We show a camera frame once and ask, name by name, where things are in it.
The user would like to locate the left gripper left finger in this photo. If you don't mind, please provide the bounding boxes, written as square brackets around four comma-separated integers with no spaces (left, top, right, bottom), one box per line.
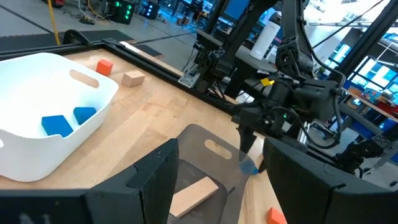
[85,138,180,224]

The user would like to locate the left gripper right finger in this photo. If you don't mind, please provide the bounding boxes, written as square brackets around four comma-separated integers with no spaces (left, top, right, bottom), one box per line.
[262,136,398,224]

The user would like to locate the orange rectangular block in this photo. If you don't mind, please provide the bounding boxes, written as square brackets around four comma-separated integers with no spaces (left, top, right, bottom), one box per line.
[266,207,289,224]

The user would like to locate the long wooden plank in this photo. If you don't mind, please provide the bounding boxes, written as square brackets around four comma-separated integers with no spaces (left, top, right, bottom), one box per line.
[169,176,220,219]

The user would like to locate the blue square block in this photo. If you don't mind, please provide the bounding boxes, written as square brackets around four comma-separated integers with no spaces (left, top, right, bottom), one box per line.
[73,106,98,126]

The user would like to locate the blue rectangular block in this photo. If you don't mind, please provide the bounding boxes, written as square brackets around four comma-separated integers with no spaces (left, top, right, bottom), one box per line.
[41,114,75,138]

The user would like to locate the short wooden block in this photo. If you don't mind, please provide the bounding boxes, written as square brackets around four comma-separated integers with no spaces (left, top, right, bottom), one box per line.
[121,70,146,88]

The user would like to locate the orange cube block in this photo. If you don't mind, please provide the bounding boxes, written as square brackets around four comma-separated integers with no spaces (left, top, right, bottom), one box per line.
[95,58,114,77]

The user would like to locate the grey translucent plastic bin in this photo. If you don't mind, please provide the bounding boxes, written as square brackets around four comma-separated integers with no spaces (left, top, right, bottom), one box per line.
[167,123,265,224]

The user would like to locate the white cylinder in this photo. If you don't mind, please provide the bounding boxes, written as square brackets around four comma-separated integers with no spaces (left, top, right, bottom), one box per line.
[250,20,281,61]

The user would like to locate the black hazard-striped floor mat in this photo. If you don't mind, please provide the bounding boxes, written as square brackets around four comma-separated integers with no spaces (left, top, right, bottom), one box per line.
[132,44,163,59]

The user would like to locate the black device blue lights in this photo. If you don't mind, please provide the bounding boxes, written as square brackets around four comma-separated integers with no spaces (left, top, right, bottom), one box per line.
[141,1,159,19]

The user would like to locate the white plastic bin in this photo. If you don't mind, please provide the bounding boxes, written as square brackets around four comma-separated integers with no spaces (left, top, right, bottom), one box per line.
[0,52,120,183]

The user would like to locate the black device green lights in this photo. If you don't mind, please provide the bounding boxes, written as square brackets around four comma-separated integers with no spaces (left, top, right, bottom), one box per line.
[110,0,136,25]

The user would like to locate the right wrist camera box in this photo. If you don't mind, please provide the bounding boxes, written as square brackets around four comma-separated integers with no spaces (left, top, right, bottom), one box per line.
[266,81,299,110]

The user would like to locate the yellow cable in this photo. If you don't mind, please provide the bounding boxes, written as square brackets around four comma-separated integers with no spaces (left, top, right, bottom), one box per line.
[46,0,62,46]

